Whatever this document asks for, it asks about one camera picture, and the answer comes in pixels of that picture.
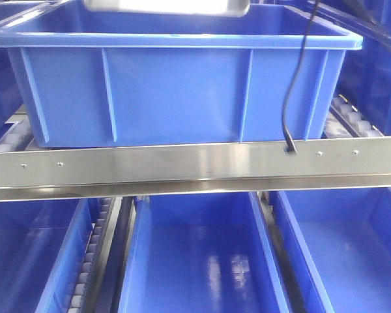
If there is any blue bin upper left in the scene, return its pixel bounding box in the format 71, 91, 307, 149
0, 0, 53, 151

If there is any blue target box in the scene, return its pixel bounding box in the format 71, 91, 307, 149
0, 1, 362, 148

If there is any silver metal tray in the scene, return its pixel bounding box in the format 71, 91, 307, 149
83, 0, 250, 17

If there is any steel front crossbar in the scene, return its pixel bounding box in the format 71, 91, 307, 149
0, 137, 391, 201

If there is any blue bin lower left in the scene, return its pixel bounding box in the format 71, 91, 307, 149
0, 199, 99, 312

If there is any lower roller track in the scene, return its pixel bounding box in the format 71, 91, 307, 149
68, 198, 119, 312

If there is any black hanging cable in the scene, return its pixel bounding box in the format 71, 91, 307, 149
282, 0, 322, 155

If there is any blue bin lower right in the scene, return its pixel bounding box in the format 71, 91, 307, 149
269, 188, 391, 312

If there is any blue bin upper right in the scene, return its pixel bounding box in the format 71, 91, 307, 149
318, 3, 391, 136

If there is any far left roller track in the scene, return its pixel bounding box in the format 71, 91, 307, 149
0, 115, 33, 153

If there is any blue bin lower centre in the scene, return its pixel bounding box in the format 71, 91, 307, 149
119, 192, 291, 312

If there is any blue bin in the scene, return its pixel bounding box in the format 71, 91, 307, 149
269, 188, 391, 312
0, 199, 99, 312
318, 3, 391, 136
119, 192, 291, 312
0, 0, 53, 151

